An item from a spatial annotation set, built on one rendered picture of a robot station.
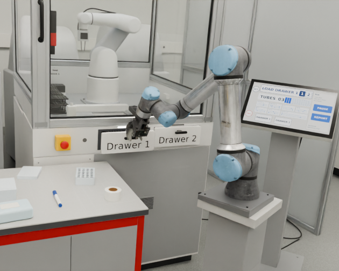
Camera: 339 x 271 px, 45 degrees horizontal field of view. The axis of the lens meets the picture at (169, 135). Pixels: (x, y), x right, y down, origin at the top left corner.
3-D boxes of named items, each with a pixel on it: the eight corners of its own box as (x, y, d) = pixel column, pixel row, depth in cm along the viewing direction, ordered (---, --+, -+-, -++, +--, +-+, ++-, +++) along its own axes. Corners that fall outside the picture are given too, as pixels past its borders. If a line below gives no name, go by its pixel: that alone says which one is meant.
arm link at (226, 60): (253, 177, 170) (249, 43, 163) (238, 185, 158) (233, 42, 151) (227, 174, 177) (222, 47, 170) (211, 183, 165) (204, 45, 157)
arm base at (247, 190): (264, 194, 183) (266, 172, 181) (250, 203, 171) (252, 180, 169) (233, 185, 192) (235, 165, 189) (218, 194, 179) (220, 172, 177)
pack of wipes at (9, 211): (27, 207, 158) (27, 197, 156) (34, 218, 150) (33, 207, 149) (-15, 214, 150) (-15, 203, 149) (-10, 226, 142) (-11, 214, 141)
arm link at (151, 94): (153, 100, 177) (140, 87, 180) (146, 116, 185) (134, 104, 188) (165, 94, 182) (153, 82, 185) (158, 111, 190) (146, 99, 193)
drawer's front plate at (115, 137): (153, 150, 220) (155, 130, 217) (101, 154, 208) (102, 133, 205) (152, 149, 222) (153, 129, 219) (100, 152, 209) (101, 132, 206)
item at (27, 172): (36, 179, 184) (36, 176, 184) (16, 179, 183) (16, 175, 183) (42, 169, 196) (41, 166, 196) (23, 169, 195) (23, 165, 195)
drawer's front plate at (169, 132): (199, 144, 238) (201, 126, 235) (154, 147, 226) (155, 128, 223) (198, 143, 240) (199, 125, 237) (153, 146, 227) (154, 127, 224)
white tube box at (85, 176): (94, 185, 183) (94, 177, 182) (75, 185, 182) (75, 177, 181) (94, 175, 195) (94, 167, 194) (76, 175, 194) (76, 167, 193)
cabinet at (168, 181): (199, 262, 266) (212, 145, 244) (35, 296, 222) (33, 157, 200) (145, 200, 348) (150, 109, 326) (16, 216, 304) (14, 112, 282)
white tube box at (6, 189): (16, 201, 162) (16, 189, 161) (-7, 203, 159) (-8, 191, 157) (14, 188, 173) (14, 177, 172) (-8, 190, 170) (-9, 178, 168)
